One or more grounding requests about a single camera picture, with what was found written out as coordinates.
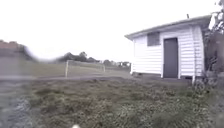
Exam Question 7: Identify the distant dark trees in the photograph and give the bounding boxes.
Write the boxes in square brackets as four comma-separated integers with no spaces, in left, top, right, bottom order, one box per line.
[54,51,131,68]

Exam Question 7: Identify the green grass lawn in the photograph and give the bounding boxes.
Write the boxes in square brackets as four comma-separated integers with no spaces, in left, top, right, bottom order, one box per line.
[0,77,224,128]

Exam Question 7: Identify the grey gravel path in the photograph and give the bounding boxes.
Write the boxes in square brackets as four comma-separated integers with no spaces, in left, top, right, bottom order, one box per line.
[0,73,188,83]

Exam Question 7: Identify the white wooden building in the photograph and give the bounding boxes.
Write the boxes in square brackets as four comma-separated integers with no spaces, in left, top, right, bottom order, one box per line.
[124,14,213,81]

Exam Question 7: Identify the large dark bush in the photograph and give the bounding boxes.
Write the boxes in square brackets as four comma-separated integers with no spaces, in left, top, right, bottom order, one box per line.
[203,0,224,88]

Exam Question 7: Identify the reddish brown building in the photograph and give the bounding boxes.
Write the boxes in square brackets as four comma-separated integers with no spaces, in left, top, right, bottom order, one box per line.
[0,39,34,63]

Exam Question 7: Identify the white goal frame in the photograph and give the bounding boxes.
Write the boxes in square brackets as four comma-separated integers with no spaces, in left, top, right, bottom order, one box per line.
[64,59,107,78]

